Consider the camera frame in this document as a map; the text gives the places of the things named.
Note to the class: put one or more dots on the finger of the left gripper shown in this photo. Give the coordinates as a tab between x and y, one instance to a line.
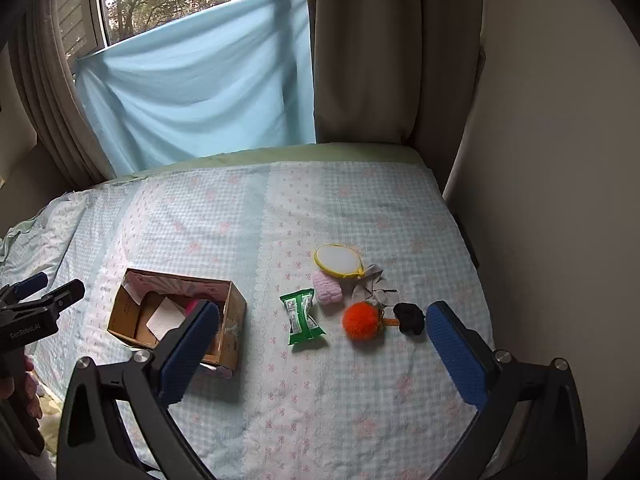
14	293
55	297

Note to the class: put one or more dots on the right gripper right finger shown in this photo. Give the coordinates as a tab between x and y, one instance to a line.
528	422

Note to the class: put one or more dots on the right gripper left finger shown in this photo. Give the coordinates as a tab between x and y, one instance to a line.
93	442

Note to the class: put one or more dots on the orange fluffy pompom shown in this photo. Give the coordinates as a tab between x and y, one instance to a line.
363	321

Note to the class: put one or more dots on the green wet wipes pack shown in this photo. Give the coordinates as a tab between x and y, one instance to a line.
303	327

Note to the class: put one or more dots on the yellow rimmed white pad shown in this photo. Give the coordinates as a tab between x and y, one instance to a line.
338	261

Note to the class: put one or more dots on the person's left hand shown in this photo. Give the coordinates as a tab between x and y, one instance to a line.
26	386

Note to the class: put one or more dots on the open cardboard box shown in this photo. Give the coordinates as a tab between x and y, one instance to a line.
150	304

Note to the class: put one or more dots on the white paper in box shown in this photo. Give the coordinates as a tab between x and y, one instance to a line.
167	316

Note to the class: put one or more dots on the magenta object in box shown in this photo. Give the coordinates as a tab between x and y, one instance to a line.
193	304

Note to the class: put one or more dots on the black fluffy scrunchie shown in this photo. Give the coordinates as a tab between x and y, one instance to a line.
410	318

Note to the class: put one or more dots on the grey pinked fabric piece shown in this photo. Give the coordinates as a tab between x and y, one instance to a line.
373	289

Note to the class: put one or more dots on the left beige curtain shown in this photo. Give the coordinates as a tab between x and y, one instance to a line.
48	93

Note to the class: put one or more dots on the beige curtain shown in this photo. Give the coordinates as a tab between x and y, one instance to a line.
48	93
396	72

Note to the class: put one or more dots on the pink fluffy wristband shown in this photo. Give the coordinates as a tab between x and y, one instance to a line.
328	290

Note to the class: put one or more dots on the checkered bow pattern bedspread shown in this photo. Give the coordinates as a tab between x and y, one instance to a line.
385	409

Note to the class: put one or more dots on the light blue hanging sheet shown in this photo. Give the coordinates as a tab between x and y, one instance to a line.
231	78

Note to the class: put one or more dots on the green mattress edge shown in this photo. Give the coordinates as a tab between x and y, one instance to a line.
320	152

